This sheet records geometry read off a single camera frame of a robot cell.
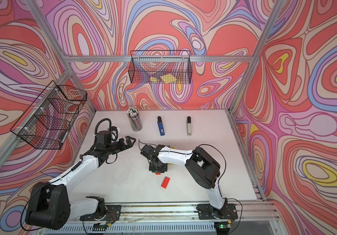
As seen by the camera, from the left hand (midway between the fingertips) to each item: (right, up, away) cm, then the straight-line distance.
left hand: (132, 142), depth 86 cm
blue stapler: (+16, +9, +21) cm, 28 cm away
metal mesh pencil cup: (-1, +18, +7) cm, 19 cm away
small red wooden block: (+16, -18, -1) cm, 24 cm away
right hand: (+16, -20, +1) cm, 25 cm away
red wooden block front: (+20, -23, -3) cm, 31 cm away
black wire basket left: (-40, +11, -13) cm, 44 cm away
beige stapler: (+37, +9, +19) cm, 42 cm away
